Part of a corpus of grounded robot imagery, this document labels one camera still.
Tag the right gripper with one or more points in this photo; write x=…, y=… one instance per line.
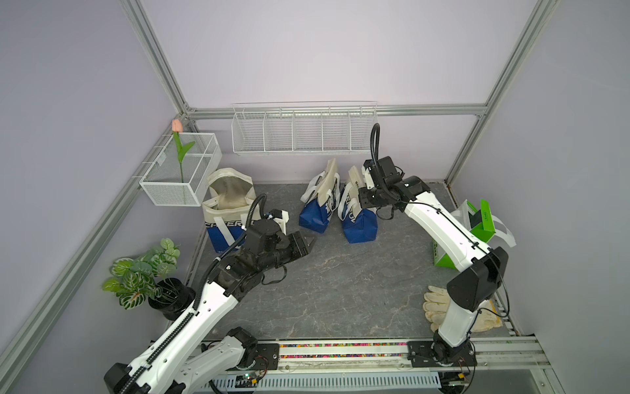
x=364, y=202

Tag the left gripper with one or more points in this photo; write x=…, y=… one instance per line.
x=299, y=245

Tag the blue beige takeout bag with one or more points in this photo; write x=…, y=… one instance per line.
x=231, y=196

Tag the green and white takeout bag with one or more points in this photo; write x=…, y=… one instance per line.
x=483, y=223

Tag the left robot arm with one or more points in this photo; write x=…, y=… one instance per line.
x=169, y=365

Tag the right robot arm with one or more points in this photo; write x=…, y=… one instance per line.
x=481, y=268

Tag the beige work glove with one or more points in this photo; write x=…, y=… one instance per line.
x=437, y=301

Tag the artificial pink tulip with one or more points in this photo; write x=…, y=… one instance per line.
x=182, y=149

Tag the potted green leafy plant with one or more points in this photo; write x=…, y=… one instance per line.
x=149, y=278

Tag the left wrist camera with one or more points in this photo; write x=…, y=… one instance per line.
x=281, y=217

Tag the long white wire basket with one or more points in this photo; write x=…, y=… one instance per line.
x=318, y=133

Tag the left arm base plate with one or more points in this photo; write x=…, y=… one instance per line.
x=265, y=356

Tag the small white wire basket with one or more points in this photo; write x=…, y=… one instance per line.
x=178, y=176

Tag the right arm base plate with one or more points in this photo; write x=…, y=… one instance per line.
x=439, y=354

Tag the aluminium frame rail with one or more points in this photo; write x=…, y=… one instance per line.
x=397, y=110

